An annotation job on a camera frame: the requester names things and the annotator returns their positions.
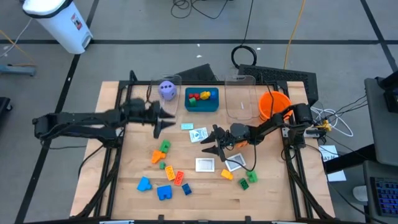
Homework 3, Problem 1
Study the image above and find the black desk device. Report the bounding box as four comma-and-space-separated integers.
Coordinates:
374, 70, 398, 113

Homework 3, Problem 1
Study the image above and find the thin white floor cable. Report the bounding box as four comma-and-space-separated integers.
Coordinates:
0, 18, 32, 58

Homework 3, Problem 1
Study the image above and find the orange-red toy brick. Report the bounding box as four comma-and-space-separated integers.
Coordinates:
173, 170, 185, 187

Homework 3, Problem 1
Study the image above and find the white trash can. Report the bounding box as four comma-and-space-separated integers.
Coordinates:
22, 0, 94, 55

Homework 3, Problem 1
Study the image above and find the blue arch block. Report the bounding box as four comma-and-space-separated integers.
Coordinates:
156, 184, 174, 201

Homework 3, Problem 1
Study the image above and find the black keyboard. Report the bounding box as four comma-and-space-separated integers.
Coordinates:
369, 176, 398, 218

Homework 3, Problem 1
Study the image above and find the black tangled cable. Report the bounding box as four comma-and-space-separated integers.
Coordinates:
170, 0, 234, 20

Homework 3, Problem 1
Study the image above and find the orange pumpkin bucket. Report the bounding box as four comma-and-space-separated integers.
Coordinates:
258, 91, 293, 121

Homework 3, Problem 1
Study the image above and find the teal plastic bin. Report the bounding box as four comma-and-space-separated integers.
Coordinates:
184, 87, 220, 113

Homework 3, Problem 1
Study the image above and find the white computer mouse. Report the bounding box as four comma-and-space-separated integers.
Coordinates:
352, 185, 369, 202

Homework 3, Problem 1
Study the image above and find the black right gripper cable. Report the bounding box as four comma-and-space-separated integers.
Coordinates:
228, 144, 259, 172

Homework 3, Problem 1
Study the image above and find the yellow-orange flat brick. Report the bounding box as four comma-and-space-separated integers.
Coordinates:
165, 165, 177, 181

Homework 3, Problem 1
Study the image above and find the thin yellow floor cable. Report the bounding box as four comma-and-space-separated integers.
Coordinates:
0, 29, 38, 67

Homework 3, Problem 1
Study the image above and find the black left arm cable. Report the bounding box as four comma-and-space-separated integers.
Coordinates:
77, 144, 105, 178

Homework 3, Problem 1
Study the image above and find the black table frame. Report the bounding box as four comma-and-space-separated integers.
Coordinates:
70, 70, 336, 224

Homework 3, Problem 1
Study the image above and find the black slanted panel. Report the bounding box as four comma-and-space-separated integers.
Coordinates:
170, 63, 218, 83

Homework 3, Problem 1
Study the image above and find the black chair base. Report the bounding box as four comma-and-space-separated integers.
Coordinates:
0, 96, 13, 121

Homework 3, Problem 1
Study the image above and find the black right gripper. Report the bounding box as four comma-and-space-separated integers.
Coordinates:
200, 123, 250, 163

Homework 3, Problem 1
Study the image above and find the plastic coated card box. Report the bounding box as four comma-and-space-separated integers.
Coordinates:
224, 152, 248, 172

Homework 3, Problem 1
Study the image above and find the grey-blue floor base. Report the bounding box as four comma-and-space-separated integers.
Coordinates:
0, 63, 37, 77

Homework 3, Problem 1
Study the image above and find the green toy block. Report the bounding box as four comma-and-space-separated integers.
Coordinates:
159, 139, 172, 154

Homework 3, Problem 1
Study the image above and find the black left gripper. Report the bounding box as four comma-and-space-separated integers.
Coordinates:
133, 98, 177, 140

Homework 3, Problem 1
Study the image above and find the yellow connector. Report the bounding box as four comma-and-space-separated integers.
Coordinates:
320, 119, 333, 133

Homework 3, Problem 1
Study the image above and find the white picture card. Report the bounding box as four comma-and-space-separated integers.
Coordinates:
188, 126, 209, 144

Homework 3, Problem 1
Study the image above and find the white paper sheet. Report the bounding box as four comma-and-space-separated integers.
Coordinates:
318, 144, 340, 162
326, 169, 347, 183

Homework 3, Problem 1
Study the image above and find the black cable with coil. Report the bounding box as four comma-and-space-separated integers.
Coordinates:
230, 0, 258, 70

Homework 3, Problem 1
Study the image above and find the dark grey desk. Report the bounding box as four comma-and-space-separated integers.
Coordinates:
361, 160, 398, 224

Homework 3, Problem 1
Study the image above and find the clear plastic bin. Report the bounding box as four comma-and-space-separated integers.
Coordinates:
224, 75, 261, 121
144, 73, 182, 123

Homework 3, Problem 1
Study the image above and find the green stepped block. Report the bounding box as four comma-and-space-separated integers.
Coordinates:
246, 170, 259, 184

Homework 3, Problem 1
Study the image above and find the light blue toy block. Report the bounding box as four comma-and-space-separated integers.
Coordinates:
136, 176, 153, 192

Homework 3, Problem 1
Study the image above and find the purple foam die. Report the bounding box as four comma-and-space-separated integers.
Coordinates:
158, 80, 178, 101

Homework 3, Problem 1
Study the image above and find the black mesh computer case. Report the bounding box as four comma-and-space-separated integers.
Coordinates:
238, 63, 320, 108

